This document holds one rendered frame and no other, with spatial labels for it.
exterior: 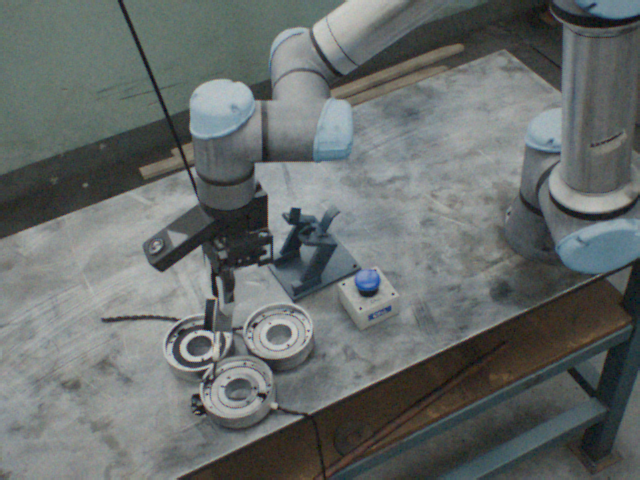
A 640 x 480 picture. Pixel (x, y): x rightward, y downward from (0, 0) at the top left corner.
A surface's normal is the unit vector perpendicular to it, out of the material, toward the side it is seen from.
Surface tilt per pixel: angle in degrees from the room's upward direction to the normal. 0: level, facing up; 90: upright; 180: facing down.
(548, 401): 0
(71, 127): 90
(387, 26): 86
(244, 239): 8
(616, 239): 98
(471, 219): 0
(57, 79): 90
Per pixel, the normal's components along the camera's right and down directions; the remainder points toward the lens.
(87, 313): -0.09, -0.69
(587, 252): 0.11, 0.80
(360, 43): 0.03, 0.67
